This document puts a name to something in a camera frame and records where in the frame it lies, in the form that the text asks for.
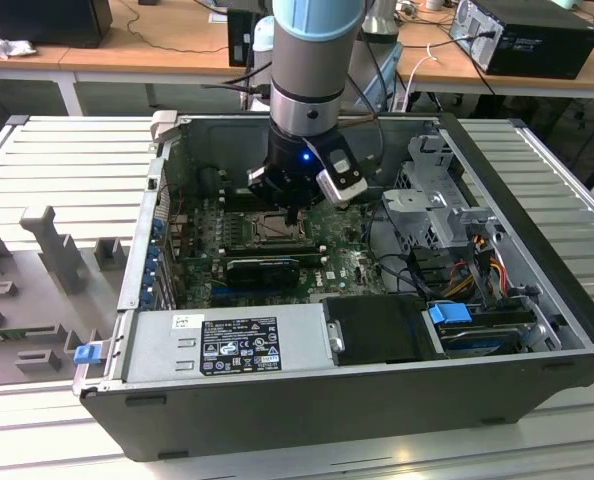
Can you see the grey parts rack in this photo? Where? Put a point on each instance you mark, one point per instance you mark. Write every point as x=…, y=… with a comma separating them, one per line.
x=27, y=310

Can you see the hard disk in blue carrier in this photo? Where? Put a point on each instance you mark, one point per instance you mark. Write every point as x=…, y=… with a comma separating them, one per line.
x=449, y=317

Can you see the black desktop computer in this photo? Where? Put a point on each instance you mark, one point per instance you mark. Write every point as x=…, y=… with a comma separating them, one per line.
x=542, y=50

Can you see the silver power supply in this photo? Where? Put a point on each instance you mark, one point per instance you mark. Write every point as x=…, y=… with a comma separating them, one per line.
x=152, y=350

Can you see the black plastic shroud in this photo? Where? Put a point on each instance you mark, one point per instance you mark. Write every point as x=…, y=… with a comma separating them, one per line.
x=377, y=330

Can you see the blue card clip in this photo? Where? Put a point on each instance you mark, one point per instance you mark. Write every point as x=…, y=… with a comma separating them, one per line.
x=158, y=226
x=147, y=296
x=153, y=260
x=150, y=278

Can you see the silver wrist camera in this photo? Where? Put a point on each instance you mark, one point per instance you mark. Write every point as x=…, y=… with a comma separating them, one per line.
x=339, y=190

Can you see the blue expansion slot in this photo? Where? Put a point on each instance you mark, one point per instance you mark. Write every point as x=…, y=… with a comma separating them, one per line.
x=219, y=290

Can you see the black grey PC case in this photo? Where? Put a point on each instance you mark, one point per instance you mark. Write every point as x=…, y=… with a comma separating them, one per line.
x=277, y=415

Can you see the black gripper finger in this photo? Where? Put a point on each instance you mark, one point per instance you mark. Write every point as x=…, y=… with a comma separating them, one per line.
x=290, y=216
x=298, y=214

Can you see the grey metal drive cage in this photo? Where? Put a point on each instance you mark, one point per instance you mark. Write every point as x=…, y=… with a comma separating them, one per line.
x=412, y=205

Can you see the black computer case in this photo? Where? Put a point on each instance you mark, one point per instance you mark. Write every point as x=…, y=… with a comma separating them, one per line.
x=42, y=22

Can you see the small black box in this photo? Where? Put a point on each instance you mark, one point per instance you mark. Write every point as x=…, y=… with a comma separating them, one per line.
x=237, y=40

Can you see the wooden desk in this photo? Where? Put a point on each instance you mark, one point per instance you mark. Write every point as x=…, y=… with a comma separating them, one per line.
x=142, y=55

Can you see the silver topped CPU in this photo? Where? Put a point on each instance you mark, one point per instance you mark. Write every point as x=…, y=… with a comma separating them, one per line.
x=276, y=227

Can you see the green motherboard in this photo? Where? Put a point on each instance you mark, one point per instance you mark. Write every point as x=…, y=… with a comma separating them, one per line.
x=347, y=260

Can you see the crumpled white paper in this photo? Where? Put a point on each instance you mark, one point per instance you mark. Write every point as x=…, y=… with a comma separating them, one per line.
x=7, y=47

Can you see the black graphics card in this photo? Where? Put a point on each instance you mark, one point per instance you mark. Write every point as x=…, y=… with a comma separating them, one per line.
x=262, y=272

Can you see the blue case latch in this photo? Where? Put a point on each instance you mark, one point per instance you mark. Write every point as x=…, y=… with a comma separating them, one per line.
x=86, y=355

